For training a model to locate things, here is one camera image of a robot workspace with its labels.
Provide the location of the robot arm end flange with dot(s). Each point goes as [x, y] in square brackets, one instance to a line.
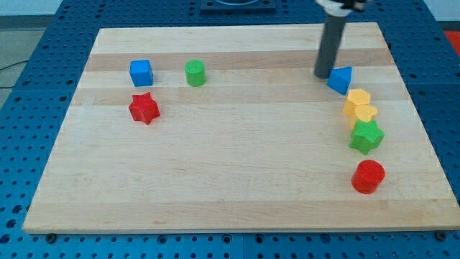
[343, 8]

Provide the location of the wooden board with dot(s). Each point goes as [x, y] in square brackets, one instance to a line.
[261, 146]

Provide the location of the green cylinder block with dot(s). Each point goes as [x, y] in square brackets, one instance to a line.
[195, 73]

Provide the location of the red star block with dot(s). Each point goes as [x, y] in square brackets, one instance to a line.
[144, 108]

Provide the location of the blue cube block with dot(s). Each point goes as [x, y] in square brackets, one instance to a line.
[141, 73]

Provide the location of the blue triangle block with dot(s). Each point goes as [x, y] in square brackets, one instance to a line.
[340, 79]

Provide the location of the yellow hexagon block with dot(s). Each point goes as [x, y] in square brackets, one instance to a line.
[355, 97]

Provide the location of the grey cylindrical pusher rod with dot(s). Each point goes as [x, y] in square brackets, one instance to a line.
[330, 41]

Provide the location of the green star block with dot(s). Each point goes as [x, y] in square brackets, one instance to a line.
[366, 136]

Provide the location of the yellow heart block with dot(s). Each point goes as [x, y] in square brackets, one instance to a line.
[364, 113]

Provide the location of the red cylinder block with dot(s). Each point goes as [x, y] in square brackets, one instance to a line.
[368, 176]

